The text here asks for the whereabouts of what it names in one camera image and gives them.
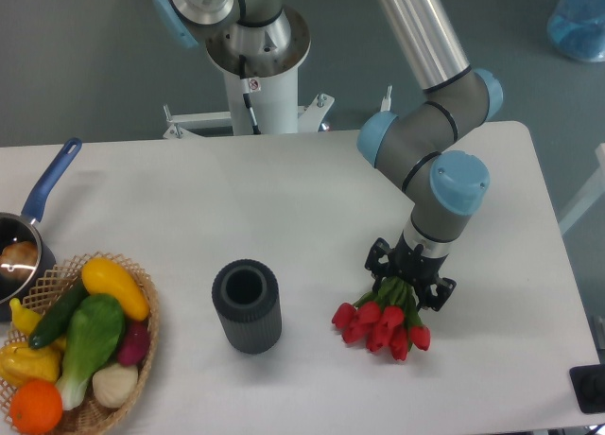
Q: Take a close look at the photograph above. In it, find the orange fruit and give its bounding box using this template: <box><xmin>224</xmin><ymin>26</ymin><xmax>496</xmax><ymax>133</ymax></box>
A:
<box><xmin>9</xmin><ymin>380</ymin><xmax>63</xmax><ymax>434</ymax></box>

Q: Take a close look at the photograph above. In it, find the green bok choy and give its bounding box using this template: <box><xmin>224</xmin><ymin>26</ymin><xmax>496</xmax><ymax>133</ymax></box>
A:
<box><xmin>56</xmin><ymin>294</ymin><xmax>126</xmax><ymax>411</ymax></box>

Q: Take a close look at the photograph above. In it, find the brown bread roll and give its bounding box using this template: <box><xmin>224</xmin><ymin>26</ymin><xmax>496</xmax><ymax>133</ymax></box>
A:
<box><xmin>1</xmin><ymin>241</ymin><xmax>38</xmax><ymax>283</ymax></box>

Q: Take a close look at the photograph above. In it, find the white frame at right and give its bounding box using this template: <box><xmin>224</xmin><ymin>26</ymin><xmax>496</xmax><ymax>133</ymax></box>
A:
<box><xmin>558</xmin><ymin>143</ymin><xmax>604</xmax><ymax>235</ymax></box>

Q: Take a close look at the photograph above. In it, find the dark green cucumber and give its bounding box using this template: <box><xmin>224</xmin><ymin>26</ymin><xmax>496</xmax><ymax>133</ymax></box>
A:
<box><xmin>28</xmin><ymin>279</ymin><xmax>89</xmax><ymax>350</ymax></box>

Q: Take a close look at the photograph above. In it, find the yellow squash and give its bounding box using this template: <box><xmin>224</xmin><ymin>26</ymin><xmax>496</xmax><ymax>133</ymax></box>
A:
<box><xmin>81</xmin><ymin>257</ymin><xmax>150</xmax><ymax>322</ymax></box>

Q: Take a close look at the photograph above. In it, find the red tulip bouquet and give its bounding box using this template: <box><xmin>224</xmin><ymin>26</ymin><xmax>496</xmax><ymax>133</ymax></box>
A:
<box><xmin>331</xmin><ymin>277</ymin><xmax>432</xmax><ymax>361</ymax></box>

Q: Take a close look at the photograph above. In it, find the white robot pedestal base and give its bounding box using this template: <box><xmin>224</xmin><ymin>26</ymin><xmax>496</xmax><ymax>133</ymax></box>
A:
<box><xmin>163</xmin><ymin>63</ymin><xmax>336</xmax><ymax>139</ymax></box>

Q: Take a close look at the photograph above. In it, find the blue handled saucepan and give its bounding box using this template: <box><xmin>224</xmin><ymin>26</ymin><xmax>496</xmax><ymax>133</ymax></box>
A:
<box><xmin>1</xmin><ymin>137</ymin><xmax>82</xmax><ymax>322</ymax></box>

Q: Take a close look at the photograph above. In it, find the blue plastic bag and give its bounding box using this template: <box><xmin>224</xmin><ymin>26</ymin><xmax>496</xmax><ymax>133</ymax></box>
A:
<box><xmin>546</xmin><ymin>0</ymin><xmax>604</xmax><ymax>62</ymax></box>

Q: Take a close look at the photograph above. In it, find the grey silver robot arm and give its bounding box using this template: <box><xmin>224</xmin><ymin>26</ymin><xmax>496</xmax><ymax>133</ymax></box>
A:
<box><xmin>152</xmin><ymin>0</ymin><xmax>503</xmax><ymax>310</ymax></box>

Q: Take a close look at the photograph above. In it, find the white garlic bulb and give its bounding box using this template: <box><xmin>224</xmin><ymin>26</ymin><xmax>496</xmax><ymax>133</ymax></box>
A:
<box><xmin>92</xmin><ymin>363</ymin><xmax>139</xmax><ymax>409</ymax></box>

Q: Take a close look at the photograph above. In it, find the small yellow banana pepper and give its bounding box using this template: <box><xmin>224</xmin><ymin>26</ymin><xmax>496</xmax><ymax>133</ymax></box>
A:
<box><xmin>9</xmin><ymin>298</ymin><xmax>43</xmax><ymax>337</ymax></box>

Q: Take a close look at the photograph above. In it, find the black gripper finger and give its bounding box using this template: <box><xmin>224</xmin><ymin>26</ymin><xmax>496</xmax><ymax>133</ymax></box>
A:
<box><xmin>364</xmin><ymin>237</ymin><xmax>391</xmax><ymax>291</ymax></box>
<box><xmin>415</xmin><ymin>276</ymin><xmax>457</xmax><ymax>312</ymax></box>

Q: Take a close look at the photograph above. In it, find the dark grey ribbed vase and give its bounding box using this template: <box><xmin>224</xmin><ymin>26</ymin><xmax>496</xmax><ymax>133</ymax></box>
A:
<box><xmin>212</xmin><ymin>259</ymin><xmax>282</xmax><ymax>355</ymax></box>

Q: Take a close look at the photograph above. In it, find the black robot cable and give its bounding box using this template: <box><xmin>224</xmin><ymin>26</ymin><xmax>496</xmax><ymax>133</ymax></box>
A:
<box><xmin>237</xmin><ymin>54</ymin><xmax>262</xmax><ymax>136</ymax></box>

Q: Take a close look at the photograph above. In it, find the black device at edge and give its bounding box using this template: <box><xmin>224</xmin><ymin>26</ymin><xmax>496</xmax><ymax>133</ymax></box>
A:
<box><xmin>569</xmin><ymin>364</ymin><xmax>605</xmax><ymax>414</ymax></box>

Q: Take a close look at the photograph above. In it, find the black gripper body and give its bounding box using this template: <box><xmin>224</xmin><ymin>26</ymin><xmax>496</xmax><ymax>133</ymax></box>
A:
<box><xmin>393</xmin><ymin>221</ymin><xmax>452</xmax><ymax>287</ymax></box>

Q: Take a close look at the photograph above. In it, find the yellow bumpy gourd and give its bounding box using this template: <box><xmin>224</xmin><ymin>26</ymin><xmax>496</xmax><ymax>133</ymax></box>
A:
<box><xmin>1</xmin><ymin>341</ymin><xmax>62</xmax><ymax>388</ymax></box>

